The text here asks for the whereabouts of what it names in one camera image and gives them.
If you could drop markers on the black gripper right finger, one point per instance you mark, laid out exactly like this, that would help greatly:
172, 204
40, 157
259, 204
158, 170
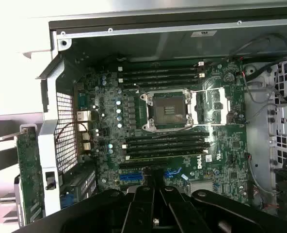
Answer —
180, 213

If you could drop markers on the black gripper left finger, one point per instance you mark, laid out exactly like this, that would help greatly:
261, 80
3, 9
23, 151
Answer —
138, 213

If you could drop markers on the silver chipset heatsink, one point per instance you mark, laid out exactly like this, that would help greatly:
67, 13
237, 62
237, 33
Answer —
202, 187

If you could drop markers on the blue expansion slot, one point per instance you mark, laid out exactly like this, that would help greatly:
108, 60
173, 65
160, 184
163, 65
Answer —
131, 177

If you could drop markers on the black expansion slot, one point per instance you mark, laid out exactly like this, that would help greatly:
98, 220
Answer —
133, 166

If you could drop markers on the black RAM slot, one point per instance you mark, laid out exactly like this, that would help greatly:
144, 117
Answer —
158, 78
158, 67
167, 142
158, 83
167, 136
167, 154
167, 148
158, 72

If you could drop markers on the green Dell motherboard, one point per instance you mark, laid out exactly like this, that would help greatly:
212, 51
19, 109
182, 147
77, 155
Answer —
230, 150

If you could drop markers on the thin metal locking lever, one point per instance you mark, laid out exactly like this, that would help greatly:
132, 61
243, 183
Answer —
206, 89
218, 125

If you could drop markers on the CPU socket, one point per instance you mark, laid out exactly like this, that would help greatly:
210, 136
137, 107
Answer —
167, 109

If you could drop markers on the silver socket cover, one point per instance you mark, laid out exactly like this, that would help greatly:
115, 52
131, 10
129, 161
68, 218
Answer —
224, 97

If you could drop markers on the metal drive cage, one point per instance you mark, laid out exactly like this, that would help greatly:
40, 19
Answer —
286, 116

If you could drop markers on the black open PC case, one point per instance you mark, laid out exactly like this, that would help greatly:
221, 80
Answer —
158, 41

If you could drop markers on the white case sticker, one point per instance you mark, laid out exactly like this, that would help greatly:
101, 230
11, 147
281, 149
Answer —
202, 33

